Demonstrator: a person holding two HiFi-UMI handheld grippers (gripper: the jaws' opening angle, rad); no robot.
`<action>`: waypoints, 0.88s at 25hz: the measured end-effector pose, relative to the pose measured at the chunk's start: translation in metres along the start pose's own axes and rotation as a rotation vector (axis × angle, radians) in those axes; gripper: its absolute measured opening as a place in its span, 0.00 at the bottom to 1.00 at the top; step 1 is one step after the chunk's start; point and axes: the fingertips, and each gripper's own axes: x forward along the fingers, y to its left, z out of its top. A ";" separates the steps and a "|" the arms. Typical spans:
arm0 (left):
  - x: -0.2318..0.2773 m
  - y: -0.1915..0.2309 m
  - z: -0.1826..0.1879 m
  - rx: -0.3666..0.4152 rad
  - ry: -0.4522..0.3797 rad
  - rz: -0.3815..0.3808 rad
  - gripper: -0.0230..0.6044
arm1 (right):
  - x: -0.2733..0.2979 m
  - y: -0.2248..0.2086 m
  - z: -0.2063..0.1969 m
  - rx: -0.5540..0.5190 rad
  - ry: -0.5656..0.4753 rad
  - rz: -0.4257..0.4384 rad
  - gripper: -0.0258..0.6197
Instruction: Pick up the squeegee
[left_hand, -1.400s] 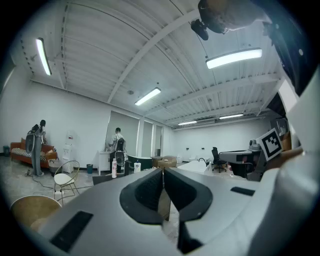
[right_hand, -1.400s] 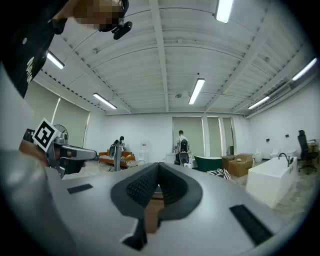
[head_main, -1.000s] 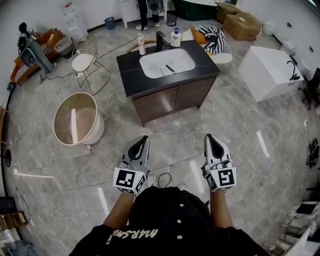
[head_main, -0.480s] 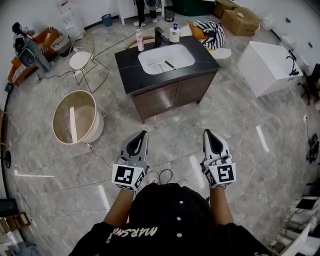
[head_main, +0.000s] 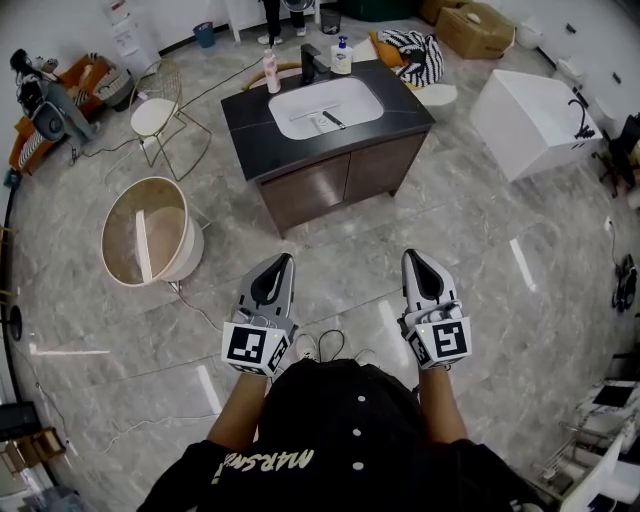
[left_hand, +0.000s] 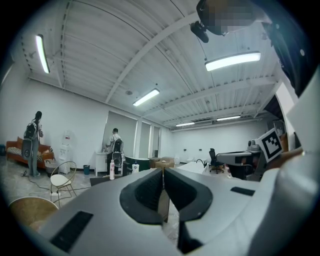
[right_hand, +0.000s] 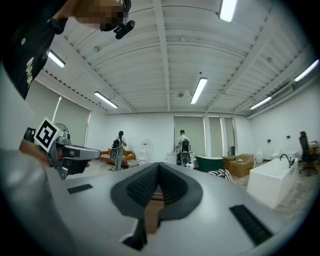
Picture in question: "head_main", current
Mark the person's black buttoned shirt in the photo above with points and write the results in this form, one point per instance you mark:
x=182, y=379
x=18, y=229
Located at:
x=345, y=450

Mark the white toilet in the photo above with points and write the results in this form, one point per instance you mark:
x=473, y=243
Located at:
x=570, y=72
x=530, y=32

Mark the black headset device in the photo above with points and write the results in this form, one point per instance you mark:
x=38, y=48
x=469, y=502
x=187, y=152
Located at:
x=625, y=285

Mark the black mesh trash bin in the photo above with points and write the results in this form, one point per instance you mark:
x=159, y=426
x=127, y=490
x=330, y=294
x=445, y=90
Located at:
x=330, y=20

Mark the blue trash bin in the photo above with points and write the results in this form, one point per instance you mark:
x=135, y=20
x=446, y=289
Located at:
x=204, y=35

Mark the black tub faucet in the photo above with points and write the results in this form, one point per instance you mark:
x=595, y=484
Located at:
x=582, y=122

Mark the pink bottle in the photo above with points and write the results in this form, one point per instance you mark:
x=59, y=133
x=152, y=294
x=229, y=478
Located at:
x=271, y=72

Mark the round beige side table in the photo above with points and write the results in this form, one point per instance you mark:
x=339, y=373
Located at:
x=150, y=235

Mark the white floor socket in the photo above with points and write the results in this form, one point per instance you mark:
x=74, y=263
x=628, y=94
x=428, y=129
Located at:
x=609, y=223

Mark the black top wooden vanity cabinet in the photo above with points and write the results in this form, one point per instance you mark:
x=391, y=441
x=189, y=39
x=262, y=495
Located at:
x=320, y=175

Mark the person's white shoe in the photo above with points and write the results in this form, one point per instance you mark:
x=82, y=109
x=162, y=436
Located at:
x=305, y=347
x=366, y=357

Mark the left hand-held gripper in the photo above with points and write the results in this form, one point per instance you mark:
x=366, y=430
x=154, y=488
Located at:
x=245, y=345

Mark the marble top table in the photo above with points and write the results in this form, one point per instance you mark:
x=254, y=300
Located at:
x=607, y=415

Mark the black white striped cloth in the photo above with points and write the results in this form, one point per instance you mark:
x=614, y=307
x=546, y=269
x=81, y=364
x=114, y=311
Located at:
x=417, y=55

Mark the curved wooden chair back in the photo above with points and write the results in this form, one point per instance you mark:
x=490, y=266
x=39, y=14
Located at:
x=260, y=75

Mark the white water dispenser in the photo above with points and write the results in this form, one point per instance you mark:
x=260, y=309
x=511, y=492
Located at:
x=127, y=35

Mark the black office chair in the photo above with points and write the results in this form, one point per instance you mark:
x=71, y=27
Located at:
x=622, y=150

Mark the black round stand base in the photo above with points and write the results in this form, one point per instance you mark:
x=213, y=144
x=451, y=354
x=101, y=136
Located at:
x=15, y=322

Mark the toothbrush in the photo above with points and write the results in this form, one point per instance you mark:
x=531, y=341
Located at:
x=332, y=119

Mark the person's left forearm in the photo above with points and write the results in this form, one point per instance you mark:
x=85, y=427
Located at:
x=240, y=415

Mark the black box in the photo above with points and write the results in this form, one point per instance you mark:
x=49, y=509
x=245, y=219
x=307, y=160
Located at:
x=17, y=421

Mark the white bathtub block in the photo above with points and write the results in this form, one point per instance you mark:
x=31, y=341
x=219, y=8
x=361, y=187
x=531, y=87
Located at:
x=525, y=120

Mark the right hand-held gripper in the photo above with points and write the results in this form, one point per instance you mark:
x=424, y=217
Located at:
x=445, y=340

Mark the small wooden stool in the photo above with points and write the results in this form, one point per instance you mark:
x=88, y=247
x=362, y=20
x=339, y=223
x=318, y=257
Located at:
x=45, y=447

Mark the orange cushion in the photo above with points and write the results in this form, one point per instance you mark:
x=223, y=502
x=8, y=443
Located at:
x=387, y=52

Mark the white round armchair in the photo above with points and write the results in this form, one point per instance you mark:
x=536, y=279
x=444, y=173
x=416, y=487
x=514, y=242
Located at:
x=440, y=97

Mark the person's right forearm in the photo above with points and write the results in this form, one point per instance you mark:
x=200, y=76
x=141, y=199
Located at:
x=442, y=405

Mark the orange sofa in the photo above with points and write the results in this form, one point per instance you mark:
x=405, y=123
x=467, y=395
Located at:
x=87, y=80

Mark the large cardboard box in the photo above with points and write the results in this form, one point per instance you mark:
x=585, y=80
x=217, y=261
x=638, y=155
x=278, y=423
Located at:
x=475, y=30

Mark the white sink basin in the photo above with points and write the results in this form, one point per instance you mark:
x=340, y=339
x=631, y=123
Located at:
x=320, y=100

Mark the grey blue bag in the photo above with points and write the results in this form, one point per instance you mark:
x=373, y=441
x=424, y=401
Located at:
x=55, y=500

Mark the white blue pump soap bottle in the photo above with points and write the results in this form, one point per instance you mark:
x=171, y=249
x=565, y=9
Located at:
x=342, y=57

